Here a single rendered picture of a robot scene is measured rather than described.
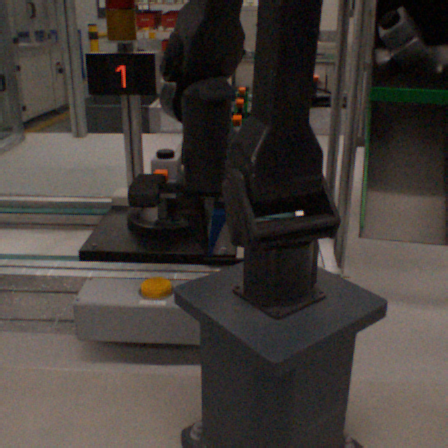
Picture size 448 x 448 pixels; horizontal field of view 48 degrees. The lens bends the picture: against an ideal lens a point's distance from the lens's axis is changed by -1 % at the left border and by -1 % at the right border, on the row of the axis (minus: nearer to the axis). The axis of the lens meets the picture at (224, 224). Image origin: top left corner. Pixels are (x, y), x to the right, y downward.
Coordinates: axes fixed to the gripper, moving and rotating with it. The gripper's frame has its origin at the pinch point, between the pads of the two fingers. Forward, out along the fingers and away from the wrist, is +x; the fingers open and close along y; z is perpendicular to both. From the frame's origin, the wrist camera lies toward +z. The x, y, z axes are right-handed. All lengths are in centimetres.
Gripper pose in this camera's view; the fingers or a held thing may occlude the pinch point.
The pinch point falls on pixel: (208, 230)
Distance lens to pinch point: 64.2
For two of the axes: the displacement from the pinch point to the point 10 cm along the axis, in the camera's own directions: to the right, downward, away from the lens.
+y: -10.0, -0.2, 0.5
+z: 0.5, -3.8, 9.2
